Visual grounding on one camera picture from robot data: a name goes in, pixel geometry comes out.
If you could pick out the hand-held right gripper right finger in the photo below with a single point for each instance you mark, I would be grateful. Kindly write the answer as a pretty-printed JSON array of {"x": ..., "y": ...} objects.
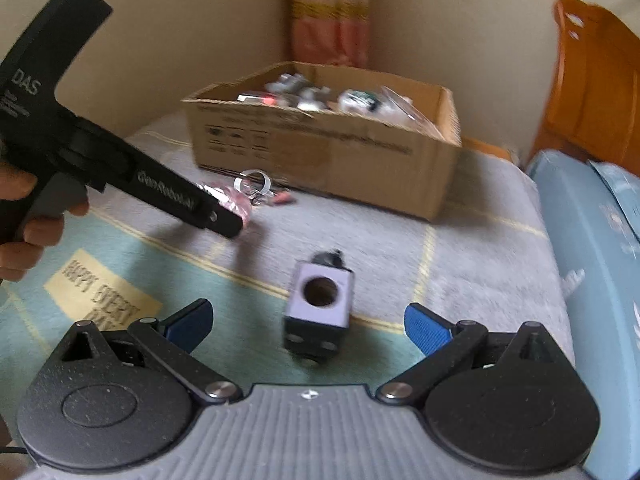
[{"x": 425, "y": 327}]

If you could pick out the brown cardboard box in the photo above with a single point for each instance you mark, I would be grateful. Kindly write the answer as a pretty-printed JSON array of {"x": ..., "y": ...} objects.
[{"x": 325, "y": 160}]

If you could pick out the pink plastic trinket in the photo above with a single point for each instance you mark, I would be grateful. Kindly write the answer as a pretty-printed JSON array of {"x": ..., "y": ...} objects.
[{"x": 235, "y": 202}]

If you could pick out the checked printed blanket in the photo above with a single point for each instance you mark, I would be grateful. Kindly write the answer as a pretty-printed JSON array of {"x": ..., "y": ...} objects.
[{"x": 475, "y": 260}]

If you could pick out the pink and yellow curtain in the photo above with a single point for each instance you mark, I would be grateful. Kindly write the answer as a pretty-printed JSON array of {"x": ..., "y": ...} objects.
[{"x": 330, "y": 10}]

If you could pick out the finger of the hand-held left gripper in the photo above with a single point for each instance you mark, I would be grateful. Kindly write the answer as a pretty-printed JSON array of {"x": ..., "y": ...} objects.
[{"x": 225, "y": 220}]

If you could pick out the wooden headboard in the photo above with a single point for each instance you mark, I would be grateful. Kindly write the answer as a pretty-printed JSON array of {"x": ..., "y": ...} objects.
[{"x": 595, "y": 95}]

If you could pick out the white cotton swab jar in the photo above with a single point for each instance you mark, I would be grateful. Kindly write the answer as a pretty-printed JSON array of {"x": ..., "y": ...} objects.
[{"x": 357, "y": 100}]

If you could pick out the person's left hand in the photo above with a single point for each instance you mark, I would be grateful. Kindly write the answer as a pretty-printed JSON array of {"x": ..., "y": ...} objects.
[{"x": 20, "y": 182}]

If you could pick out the wooden bed side rail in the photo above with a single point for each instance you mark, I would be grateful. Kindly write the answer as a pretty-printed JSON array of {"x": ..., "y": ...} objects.
[{"x": 487, "y": 149}]

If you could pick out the small red piece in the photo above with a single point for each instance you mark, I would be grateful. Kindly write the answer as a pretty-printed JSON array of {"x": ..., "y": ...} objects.
[{"x": 283, "y": 199}]

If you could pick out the black cube robot toy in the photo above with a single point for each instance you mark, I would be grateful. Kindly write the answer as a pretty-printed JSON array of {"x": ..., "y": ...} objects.
[{"x": 315, "y": 317}]

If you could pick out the blue floral pillow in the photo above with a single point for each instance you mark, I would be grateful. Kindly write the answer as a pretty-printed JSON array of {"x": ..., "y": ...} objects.
[
  {"x": 590, "y": 285},
  {"x": 620, "y": 195}
]

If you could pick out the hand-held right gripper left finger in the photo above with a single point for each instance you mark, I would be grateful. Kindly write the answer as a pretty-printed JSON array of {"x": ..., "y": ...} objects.
[{"x": 189, "y": 325}]

